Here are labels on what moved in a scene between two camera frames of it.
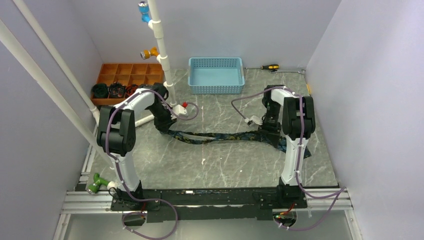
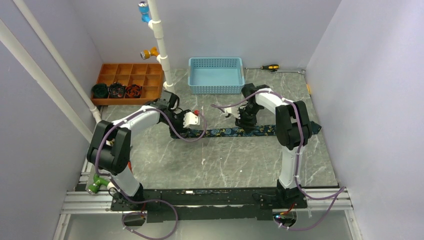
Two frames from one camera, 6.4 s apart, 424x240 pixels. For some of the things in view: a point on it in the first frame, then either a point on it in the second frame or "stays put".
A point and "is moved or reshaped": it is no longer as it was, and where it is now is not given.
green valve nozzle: x=93 y=188 stays put
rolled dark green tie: x=100 y=90 stays put
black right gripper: x=273 y=133 to x=248 y=126
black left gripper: x=162 y=126 to x=181 y=132
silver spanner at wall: x=301 y=71 stays put
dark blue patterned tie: x=218 y=138 is moved or reshaped
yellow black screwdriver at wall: x=274 y=66 stays put
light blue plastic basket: x=216 y=75 stays put
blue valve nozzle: x=143 y=8 stays put
